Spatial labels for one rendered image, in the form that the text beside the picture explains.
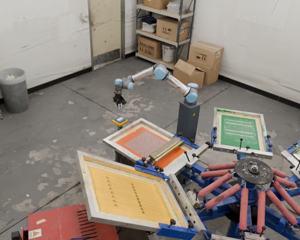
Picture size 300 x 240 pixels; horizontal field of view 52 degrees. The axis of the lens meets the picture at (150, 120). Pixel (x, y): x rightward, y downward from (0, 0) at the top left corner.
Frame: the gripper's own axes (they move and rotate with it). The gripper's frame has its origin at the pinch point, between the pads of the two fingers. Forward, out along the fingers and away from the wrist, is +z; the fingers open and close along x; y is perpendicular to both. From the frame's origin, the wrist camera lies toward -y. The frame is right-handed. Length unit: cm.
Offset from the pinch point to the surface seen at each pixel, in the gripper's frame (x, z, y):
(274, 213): 13, 8, -187
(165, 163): 21, 15, -84
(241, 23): -368, -17, 45
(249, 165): 8, -21, -157
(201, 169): 13, 6, -118
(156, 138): -4, 15, -53
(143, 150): 22, 15, -56
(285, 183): -8, -7, -184
